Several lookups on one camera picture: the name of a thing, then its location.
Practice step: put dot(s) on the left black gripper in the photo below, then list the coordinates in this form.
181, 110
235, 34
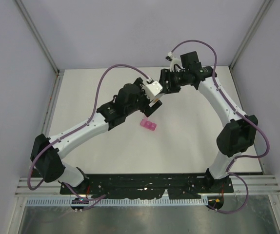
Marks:
147, 106

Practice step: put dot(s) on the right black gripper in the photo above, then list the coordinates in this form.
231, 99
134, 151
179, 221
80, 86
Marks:
167, 75

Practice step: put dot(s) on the pink weekly pill organizer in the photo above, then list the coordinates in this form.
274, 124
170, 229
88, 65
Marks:
148, 124

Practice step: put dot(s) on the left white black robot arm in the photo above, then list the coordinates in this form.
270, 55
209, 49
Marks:
48, 152

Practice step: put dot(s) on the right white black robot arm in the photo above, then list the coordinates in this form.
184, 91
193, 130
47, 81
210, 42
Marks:
238, 129

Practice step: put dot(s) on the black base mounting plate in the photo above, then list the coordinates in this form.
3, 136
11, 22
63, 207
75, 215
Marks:
153, 186

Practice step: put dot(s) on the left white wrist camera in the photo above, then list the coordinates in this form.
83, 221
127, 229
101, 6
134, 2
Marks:
153, 90

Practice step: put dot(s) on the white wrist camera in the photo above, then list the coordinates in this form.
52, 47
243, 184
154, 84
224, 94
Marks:
175, 63
153, 90

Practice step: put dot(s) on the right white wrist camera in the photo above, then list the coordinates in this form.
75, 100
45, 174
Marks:
175, 63

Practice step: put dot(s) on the left side aluminium rail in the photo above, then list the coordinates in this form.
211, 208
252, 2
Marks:
46, 123

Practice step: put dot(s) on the right aluminium corner post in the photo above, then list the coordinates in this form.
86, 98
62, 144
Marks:
257, 20

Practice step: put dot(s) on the aluminium corner post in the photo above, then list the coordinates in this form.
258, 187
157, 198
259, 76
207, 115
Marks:
36, 34
257, 20

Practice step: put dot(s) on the left aluminium corner post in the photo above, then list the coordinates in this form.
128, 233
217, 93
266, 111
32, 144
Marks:
36, 34

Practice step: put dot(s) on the aluminium frame rail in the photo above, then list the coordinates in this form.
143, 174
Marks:
257, 185

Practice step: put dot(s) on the white slotted cable duct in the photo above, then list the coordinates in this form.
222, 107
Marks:
70, 201

